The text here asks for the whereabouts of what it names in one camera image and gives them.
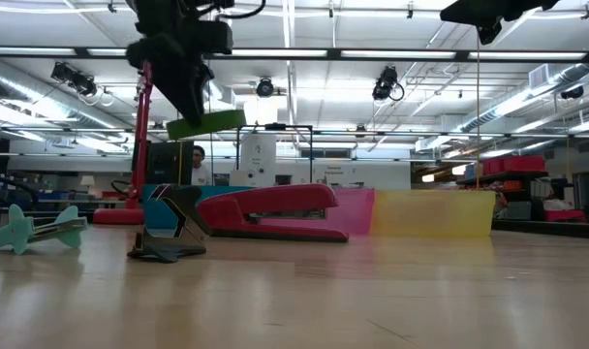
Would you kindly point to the person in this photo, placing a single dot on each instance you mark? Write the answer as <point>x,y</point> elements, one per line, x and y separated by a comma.
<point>200,169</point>

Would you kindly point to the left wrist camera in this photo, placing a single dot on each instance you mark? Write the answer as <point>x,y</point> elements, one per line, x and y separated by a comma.
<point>209,38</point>

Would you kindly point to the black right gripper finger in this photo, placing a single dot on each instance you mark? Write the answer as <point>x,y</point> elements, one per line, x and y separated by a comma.
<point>464,12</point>

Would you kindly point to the pink plastic tray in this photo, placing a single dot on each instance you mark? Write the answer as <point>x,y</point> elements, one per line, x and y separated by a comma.
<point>357,213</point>

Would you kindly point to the yellow plastic tray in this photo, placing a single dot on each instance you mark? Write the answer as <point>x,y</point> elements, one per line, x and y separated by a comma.
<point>435,213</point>

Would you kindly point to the red bin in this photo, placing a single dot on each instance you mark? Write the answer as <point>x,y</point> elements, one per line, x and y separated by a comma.
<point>566,216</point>

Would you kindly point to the black metal stand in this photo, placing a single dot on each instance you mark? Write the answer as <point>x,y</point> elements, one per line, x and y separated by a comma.
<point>275,127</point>

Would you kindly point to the black ceiling-hung camera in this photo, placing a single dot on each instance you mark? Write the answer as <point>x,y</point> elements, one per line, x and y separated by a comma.
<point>384,85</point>
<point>572,92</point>
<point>264,88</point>
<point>81,85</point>

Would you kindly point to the black binder clip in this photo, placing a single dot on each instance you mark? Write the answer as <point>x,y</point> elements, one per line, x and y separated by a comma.
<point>188,228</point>

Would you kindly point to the small white table lamp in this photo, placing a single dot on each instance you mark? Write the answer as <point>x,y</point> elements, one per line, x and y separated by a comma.
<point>87,180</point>

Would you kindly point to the blue plastic tray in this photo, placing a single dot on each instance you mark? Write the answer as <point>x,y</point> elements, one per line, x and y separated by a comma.
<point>149,213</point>

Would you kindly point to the green tape roll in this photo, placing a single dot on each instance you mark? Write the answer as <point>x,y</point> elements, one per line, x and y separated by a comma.
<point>217,123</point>

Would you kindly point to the shelf with red bins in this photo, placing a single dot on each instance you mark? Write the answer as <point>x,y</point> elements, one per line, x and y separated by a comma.
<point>515,164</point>

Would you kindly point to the black monitor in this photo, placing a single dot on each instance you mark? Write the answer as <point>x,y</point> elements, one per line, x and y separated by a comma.
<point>168,162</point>

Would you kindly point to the red stapler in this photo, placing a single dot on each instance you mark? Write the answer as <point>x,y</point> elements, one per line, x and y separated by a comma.
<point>275,199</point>

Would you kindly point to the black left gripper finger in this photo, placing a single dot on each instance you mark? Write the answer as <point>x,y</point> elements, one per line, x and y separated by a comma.
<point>178,92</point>
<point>206,77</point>

